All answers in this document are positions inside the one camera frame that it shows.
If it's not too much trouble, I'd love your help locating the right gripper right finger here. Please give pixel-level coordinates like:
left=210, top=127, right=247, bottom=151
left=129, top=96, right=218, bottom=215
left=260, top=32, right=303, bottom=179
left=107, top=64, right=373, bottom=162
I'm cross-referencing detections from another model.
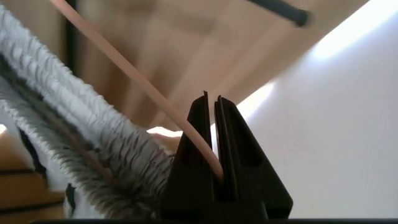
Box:
left=213, top=95, right=294, bottom=220

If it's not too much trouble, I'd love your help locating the pale grey garment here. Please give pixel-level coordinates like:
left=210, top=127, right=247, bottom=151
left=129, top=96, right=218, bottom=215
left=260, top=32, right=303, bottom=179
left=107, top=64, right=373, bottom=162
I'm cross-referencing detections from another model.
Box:
left=0, top=4, right=175, bottom=220

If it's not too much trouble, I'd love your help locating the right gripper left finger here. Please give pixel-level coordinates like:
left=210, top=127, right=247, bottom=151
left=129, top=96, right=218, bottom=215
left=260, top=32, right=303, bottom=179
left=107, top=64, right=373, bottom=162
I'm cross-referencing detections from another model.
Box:
left=159, top=90, right=219, bottom=220

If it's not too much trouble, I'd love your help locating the pink clothes hanger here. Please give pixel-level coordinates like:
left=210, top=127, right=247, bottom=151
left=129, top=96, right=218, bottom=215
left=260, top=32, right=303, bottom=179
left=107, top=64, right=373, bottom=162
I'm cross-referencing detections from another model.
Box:
left=49, top=0, right=225, bottom=184

